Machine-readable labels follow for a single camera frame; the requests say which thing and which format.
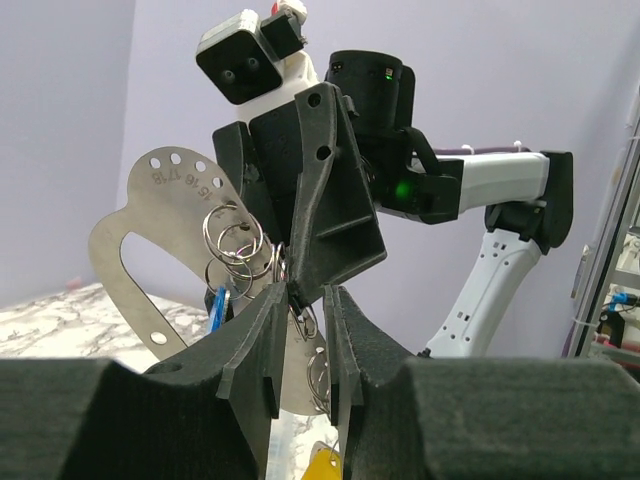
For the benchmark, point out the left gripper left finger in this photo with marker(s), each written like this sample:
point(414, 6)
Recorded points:
point(203, 413)

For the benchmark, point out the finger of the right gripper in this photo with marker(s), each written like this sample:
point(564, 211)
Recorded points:
point(335, 231)

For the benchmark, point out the yellow tagged key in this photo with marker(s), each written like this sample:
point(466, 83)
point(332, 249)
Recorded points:
point(325, 463)

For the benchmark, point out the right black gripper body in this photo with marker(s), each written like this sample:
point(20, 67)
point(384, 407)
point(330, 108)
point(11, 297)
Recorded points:
point(263, 159)

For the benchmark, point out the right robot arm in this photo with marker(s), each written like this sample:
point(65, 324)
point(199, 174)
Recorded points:
point(527, 196)

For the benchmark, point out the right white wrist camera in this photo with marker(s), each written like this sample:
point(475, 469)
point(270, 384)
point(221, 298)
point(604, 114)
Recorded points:
point(258, 64)

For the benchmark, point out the metal key organizer plate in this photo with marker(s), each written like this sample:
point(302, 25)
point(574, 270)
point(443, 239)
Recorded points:
point(183, 202)

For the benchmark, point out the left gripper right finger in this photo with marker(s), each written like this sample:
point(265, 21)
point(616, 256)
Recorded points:
point(402, 416)

